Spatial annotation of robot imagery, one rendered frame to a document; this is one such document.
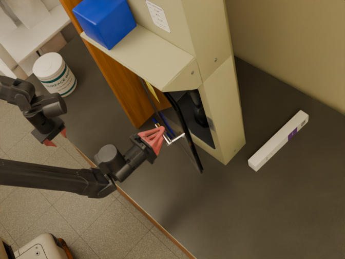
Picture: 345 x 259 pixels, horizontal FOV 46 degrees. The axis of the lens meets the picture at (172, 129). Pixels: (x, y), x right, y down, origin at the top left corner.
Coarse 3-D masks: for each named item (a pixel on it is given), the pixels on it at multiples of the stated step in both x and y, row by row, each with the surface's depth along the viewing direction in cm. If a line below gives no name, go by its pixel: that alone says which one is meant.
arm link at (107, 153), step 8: (104, 152) 112; (112, 152) 111; (96, 160) 111; (104, 160) 110; (112, 160) 110; (120, 160) 113; (104, 168) 112; (112, 168) 113; (120, 168) 114; (112, 184) 115; (104, 192) 116
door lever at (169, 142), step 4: (156, 124) 124; (164, 132) 121; (164, 136) 121; (168, 136) 121; (176, 136) 120; (180, 136) 120; (168, 140) 120; (172, 140) 120; (176, 140) 120; (168, 144) 119
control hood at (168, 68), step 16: (144, 32) 102; (112, 48) 101; (128, 48) 100; (144, 48) 99; (160, 48) 98; (176, 48) 96; (128, 64) 97; (144, 64) 96; (160, 64) 95; (176, 64) 94; (192, 64) 94; (160, 80) 92; (176, 80) 93; (192, 80) 98
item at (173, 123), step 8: (144, 80) 127; (152, 96) 132; (160, 96) 114; (168, 96) 105; (160, 104) 125; (168, 104) 108; (160, 112) 138; (168, 112) 118; (176, 112) 104; (168, 120) 130; (176, 120) 112; (168, 128) 145; (176, 128) 124; (184, 128) 111; (184, 136) 116; (184, 144) 128; (192, 152) 122; (192, 160) 135; (200, 168) 131
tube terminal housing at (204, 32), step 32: (128, 0) 98; (160, 0) 86; (192, 0) 82; (224, 0) 106; (160, 32) 98; (192, 32) 88; (224, 32) 97; (224, 64) 105; (224, 96) 114; (224, 128) 125; (224, 160) 138
